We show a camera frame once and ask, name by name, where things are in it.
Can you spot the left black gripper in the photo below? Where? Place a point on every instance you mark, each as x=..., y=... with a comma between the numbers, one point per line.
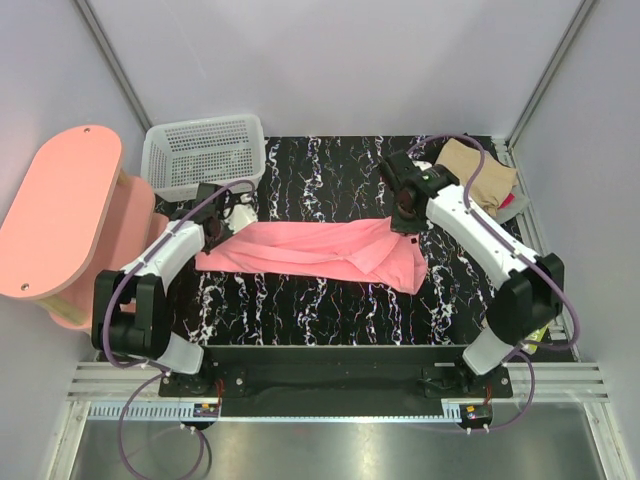
x=227, y=233

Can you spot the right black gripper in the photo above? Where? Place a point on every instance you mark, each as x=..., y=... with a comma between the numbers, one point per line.
x=400, y=226

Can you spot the pink t-shirt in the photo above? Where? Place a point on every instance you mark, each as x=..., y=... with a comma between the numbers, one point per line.
x=364, y=250

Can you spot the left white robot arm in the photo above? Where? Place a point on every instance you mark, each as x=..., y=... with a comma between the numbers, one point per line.
x=130, y=323

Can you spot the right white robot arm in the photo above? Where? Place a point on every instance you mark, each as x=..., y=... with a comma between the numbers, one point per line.
x=528, y=286

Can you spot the white plastic mesh basket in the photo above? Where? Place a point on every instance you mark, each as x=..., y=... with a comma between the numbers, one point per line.
x=179, y=156

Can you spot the tan folded t-shirt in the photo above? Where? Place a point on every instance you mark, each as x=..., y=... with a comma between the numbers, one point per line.
x=494, y=183

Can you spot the grey folded t-shirt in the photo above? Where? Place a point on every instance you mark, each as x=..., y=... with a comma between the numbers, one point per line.
x=516, y=207

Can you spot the magenta folded t-shirt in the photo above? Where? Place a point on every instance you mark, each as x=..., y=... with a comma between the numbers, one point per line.
x=508, y=200

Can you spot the black folded t-shirt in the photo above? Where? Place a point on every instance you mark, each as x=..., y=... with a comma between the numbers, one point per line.
x=469, y=136

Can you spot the pink three-tier shelf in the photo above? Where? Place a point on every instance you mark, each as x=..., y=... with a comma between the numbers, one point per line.
x=76, y=214

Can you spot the green treehouse book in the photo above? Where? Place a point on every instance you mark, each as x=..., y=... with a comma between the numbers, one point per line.
x=534, y=340

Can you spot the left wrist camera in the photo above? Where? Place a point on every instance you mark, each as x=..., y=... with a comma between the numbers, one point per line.
x=222, y=202

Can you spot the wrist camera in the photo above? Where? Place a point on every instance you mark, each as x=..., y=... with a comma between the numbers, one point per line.
x=222, y=202
x=398, y=169

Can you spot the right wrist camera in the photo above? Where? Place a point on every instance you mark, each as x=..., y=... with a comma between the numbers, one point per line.
x=398, y=169

